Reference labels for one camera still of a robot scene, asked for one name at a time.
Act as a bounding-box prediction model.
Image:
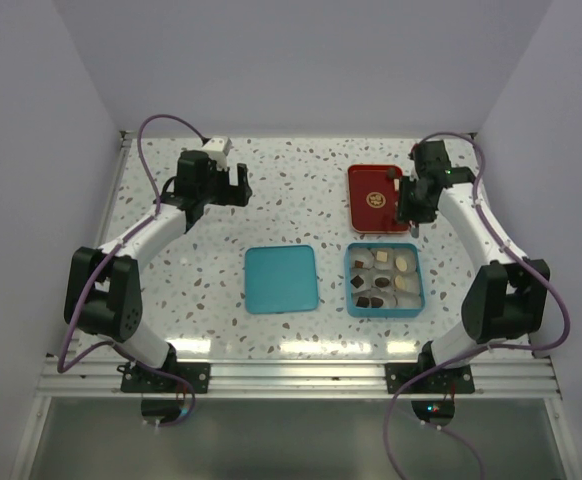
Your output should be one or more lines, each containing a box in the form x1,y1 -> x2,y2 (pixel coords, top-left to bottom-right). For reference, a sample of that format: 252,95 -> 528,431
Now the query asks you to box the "white oval chocolate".
394,277 -> 409,291
395,256 -> 410,272

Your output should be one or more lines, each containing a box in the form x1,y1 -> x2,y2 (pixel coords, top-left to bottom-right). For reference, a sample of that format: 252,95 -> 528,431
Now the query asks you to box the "brown fluted cup chocolate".
375,277 -> 390,288

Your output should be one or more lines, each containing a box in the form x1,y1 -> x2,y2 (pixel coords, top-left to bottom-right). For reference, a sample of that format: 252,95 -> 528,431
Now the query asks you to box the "dark square chocolate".
351,276 -> 364,288

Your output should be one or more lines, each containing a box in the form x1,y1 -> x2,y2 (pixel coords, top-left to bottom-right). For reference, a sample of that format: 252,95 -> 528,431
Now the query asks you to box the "teal tin lid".
244,245 -> 319,314

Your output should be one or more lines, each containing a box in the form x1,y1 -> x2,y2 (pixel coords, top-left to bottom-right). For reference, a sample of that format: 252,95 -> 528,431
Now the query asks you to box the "teal tin box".
344,242 -> 426,318

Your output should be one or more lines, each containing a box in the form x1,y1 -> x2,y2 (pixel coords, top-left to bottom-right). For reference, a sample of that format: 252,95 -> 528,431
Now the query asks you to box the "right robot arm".
396,134 -> 550,393

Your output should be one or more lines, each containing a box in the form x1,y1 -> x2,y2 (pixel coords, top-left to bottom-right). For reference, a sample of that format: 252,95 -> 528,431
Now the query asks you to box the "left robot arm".
64,146 -> 252,393

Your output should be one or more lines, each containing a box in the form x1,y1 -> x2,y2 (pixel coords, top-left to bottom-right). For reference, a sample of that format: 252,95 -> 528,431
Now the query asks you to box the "red lacquer tray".
347,164 -> 409,234

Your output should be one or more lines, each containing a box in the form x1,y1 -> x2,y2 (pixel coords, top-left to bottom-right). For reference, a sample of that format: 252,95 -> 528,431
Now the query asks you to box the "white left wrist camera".
201,136 -> 232,171

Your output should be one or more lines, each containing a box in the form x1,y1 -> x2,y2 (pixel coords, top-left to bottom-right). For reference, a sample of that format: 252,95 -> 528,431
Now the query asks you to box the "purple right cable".
383,131 -> 570,480

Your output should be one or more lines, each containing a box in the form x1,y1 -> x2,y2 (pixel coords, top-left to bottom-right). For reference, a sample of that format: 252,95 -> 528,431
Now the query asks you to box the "aluminium mounting rail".
36,358 -> 560,399

